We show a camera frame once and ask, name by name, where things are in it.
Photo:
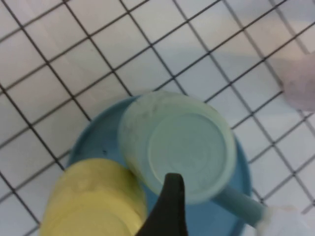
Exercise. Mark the yellow plastic cup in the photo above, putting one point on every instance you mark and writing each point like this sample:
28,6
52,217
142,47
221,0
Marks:
93,201

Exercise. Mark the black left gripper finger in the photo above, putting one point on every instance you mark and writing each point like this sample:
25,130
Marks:
172,209

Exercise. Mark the pale green plastic cup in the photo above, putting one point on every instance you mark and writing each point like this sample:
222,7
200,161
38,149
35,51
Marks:
187,147

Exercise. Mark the pink plastic cup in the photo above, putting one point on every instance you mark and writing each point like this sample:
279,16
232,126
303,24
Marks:
302,86

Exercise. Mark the blue cup stand white caps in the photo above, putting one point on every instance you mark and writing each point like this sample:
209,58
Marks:
98,137

